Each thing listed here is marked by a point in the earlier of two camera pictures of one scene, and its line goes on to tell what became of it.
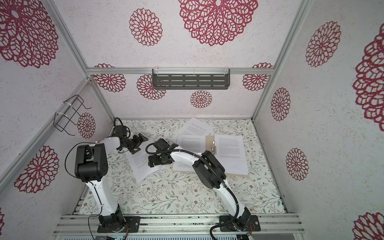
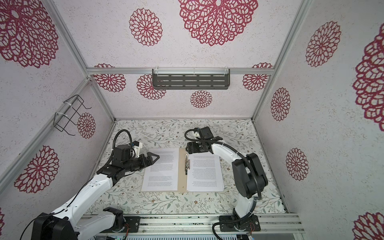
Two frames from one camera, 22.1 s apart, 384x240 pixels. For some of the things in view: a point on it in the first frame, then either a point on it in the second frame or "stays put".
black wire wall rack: x=61 y=120 stays put
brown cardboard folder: x=228 y=150 to x=182 y=174
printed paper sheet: x=193 y=128 to x=163 y=175
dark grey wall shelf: x=191 y=79 stays put
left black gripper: x=138 y=143 to x=144 y=163
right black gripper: x=156 y=161 to x=194 y=144
